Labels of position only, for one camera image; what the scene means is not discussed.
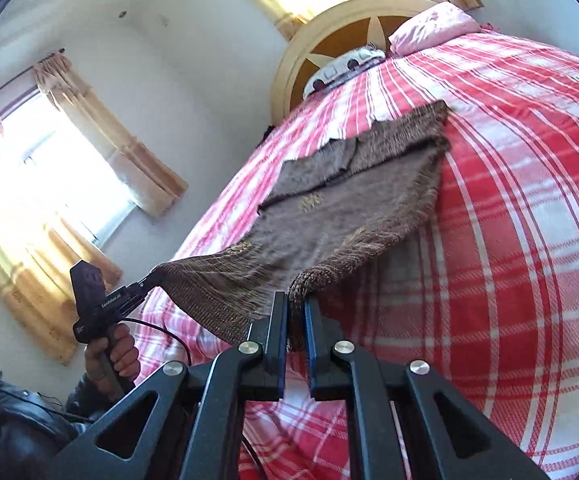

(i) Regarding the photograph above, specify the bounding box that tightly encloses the cream and brown headboard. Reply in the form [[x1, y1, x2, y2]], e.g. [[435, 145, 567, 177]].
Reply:
[[270, 0, 437, 128]]

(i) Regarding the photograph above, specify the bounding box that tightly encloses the pink pillow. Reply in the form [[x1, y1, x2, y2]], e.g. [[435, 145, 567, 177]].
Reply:
[[388, 1, 483, 57]]

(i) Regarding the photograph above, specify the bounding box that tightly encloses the red plaid bed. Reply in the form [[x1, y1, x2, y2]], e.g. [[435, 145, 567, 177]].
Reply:
[[134, 27, 579, 480]]

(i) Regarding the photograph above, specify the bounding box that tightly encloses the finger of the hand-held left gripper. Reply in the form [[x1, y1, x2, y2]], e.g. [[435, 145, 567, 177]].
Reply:
[[128, 266, 166, 302]]

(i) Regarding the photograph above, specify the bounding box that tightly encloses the white patterned pillow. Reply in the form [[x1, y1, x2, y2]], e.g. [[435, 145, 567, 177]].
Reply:
[[302, 46, 387, 98]]

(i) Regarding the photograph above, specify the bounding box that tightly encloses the black curtain rod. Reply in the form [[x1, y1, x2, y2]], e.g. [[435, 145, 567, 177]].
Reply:
[[0, 46, 68, 107]]

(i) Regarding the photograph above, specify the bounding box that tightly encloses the brown knit sweater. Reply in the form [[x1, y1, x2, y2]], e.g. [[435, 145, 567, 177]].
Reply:
[[157, 100, 453, 353]]

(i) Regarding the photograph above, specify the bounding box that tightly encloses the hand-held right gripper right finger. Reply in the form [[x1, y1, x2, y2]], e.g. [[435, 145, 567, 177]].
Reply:
[[303, 296, 550, 480]]

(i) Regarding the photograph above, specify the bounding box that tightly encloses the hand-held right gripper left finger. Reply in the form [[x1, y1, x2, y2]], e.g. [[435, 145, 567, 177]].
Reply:
[[42, 291, 290, 480]]

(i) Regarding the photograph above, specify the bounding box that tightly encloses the person's left hand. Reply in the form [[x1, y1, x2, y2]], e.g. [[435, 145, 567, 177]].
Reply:
[[84, 324, 141, 386]]

